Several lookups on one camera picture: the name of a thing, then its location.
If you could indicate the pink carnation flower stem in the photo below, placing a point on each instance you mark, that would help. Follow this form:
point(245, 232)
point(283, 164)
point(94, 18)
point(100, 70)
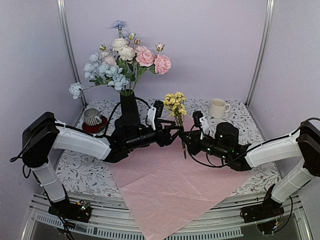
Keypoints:
point(154, 62)

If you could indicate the cream ceramic mug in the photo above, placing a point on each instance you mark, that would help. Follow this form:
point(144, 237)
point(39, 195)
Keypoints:
point(218, 108)

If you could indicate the light blue rose stem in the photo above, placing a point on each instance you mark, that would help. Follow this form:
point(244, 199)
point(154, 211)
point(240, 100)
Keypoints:
point(101, 74)

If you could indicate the red round saucer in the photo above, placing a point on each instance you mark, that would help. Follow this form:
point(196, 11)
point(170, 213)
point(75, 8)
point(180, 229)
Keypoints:
point(96, 128)

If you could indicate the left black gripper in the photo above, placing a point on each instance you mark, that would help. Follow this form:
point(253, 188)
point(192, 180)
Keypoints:
point(167, 140)

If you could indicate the floral patterned table mat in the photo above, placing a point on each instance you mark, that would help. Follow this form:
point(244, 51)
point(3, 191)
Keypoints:
point(83, 174)

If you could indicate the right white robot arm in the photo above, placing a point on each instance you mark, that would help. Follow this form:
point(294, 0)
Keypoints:
point(303, 143)

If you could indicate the double pink rose stem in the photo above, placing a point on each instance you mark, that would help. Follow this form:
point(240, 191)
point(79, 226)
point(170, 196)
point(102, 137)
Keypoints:
point(137, 46)

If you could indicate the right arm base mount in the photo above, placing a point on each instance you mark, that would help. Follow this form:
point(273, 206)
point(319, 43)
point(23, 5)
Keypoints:
point(260, 212)

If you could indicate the pale pink rose stem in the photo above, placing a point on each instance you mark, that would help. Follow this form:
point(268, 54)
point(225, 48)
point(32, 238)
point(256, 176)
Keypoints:
point(106, 57)

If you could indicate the aluminium frame post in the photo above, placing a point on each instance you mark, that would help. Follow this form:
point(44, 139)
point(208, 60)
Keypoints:
point(261, 53)
point(61, 7)

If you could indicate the white rose flower stem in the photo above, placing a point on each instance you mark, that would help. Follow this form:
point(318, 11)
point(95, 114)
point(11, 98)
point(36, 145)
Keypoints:
point(125, 58)

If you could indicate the tall black vase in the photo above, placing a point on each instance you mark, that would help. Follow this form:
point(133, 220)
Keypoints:
point(128, 102)

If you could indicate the striped black white cup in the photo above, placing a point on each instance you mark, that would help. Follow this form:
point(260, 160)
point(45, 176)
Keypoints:
point(92, 117)

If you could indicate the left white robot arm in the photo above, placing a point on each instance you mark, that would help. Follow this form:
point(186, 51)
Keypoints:
point(47, 133)

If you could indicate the yellow small flower sprig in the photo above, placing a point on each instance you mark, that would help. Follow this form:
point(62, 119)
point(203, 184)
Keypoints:
point(175, 105)

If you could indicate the aluminium front rail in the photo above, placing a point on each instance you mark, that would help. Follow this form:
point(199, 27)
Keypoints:
point(111, 220)

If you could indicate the blue hydrangea flower stem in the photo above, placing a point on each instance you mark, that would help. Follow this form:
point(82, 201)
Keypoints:
point(119, 25)

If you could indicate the left aluminium frame post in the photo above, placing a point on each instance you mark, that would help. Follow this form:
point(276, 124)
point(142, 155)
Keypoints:
point(61, 7)

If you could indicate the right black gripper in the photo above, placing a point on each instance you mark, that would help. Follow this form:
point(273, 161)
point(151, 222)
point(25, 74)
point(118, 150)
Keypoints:
point(193, 143)

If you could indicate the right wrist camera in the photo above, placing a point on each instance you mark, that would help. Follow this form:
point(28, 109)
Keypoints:
point(201, 122)

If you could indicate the pink tissue wrapping paper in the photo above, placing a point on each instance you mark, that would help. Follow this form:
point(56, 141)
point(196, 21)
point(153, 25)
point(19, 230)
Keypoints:
point(165, 191)

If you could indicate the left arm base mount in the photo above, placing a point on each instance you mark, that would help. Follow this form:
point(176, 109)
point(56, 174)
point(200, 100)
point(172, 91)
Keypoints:
point(65, 209)

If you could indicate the right aluminium frame post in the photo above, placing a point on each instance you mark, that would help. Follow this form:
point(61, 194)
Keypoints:
point(261, 53)

